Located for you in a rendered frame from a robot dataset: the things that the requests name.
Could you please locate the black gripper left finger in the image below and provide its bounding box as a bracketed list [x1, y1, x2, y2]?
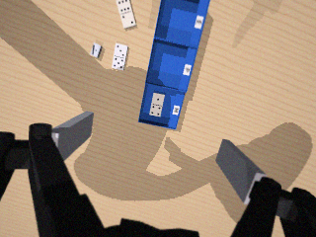
[0, 111, 110, 237]

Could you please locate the blue three-compartment bin rack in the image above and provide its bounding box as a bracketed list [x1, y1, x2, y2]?
[138, 0, 210, 129]

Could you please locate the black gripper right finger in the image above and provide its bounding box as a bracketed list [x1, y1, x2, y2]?
[215, 139, 316, 237]

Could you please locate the white domino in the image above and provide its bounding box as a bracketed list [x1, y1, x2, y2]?
[149, 93, 165, 117]
[116, 0, 136, 29]
[112, 43, 128, 70]

